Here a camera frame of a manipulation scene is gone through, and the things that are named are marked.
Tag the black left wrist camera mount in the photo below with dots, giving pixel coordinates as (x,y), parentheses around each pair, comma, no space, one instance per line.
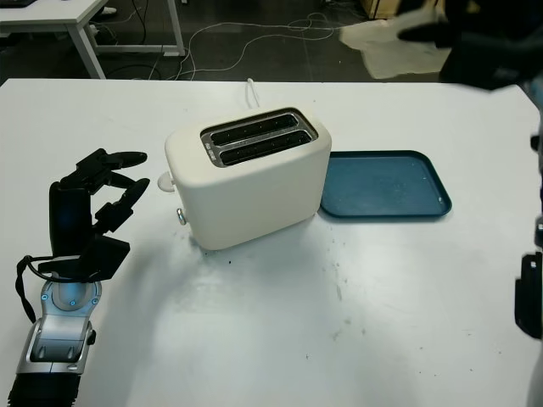
(106,254)

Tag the white bread slice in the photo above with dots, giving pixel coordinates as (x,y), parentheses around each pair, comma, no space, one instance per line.
(394,51)

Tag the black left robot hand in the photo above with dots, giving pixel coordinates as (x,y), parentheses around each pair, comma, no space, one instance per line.
(70,220)

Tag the dark blue plastic tray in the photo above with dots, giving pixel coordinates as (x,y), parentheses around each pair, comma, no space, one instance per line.
(382,186)

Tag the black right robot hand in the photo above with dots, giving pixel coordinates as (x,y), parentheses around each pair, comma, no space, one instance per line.
(479,42)

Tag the silver toaster knob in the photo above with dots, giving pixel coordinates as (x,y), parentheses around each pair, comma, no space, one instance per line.
(181,216)

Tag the cream white toaster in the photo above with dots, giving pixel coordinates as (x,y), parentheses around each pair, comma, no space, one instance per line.
(250,195)

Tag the white toaster lever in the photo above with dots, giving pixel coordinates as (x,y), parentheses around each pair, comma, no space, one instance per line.
(165,182)

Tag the white desk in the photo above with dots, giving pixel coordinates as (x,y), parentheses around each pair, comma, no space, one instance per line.
(42,15)

